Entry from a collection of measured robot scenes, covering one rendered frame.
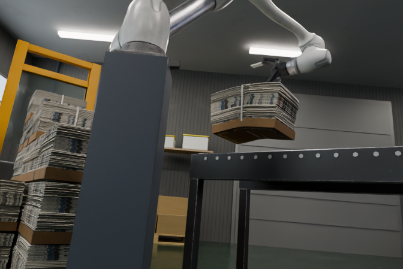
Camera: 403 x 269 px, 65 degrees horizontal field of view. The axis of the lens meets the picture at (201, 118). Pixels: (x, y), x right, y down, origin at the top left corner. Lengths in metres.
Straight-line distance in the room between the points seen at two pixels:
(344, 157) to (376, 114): 6.03
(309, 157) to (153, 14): 0.78
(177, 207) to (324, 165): 4.36
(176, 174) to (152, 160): 5.18
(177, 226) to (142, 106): 4.24
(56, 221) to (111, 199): 0.45
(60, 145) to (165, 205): 4.20
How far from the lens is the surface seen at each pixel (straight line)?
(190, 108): 6.37
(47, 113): 1.97
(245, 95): 1.63
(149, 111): 0.97
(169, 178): 6.10
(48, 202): 1.36
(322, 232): 6.47
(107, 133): 0.97
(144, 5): 1.17
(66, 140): 1.38
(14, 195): 1.74
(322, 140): 6.64
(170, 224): 5.11
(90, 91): 3.27
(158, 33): 1.12
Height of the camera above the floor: 0.54
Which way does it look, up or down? 16 degrees up
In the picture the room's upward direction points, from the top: 5 degrees clockwise
